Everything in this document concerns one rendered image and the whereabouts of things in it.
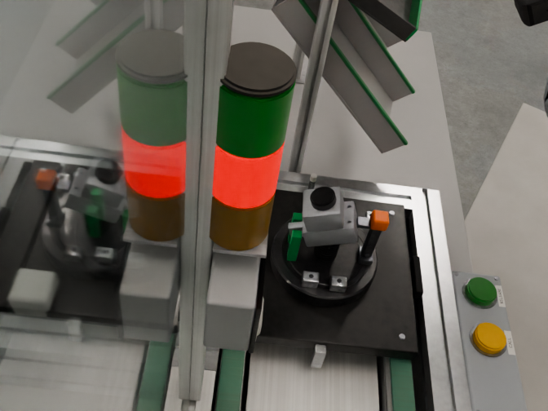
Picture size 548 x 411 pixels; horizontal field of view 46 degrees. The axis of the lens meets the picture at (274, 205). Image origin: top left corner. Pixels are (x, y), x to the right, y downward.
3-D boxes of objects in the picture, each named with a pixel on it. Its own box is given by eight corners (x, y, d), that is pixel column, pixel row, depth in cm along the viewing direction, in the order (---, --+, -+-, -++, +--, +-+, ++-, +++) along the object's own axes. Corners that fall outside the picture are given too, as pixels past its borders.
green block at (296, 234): (296, 254, 83) (302, 230, 79) (295, 262, 82) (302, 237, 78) (287, 253, 83) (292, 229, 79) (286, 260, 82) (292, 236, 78)
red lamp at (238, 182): (278, 162, 48) (286, 113, 45) (274, 213, 45) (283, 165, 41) (211, 154, 48) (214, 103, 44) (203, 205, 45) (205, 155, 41)
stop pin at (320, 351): (320, 360, 81) (326, 344, 78) (320, 369, 80) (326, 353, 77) (310, 358, 81) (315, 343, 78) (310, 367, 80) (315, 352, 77)
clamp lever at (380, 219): (373, 247, 84) (389, 210, 78) (373, 259, 83) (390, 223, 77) (346, 244, 84) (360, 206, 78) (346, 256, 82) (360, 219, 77)
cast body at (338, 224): (357, 214, 81) (349, 178, 76) (358, 243, 78) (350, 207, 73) (292, 221, 83) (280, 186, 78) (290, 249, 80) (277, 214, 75)
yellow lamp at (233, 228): (270, 205, 52) (277, 163, 48) (266, 255, 49) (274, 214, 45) (209, 197, 52) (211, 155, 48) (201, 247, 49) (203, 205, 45)
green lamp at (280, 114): (287, 112, 45) (297, 54, 41) (283, 163, 41) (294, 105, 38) (214, 103, 44) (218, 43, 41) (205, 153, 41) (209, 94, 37)
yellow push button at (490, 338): (497, 331, 84) (504, 323, 82) (503, 359, 81) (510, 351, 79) (468, 328, 83) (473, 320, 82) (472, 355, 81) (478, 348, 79)
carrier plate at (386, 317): (400, 213, 95) (404, 204, 94) (414, 360, 80) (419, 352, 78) (240, 193, 94) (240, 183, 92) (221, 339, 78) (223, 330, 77)
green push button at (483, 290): (489, 286, 88) (494, 278, 87) (494, 311, 86) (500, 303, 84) (461, 282, 88) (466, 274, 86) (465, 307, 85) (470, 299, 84)
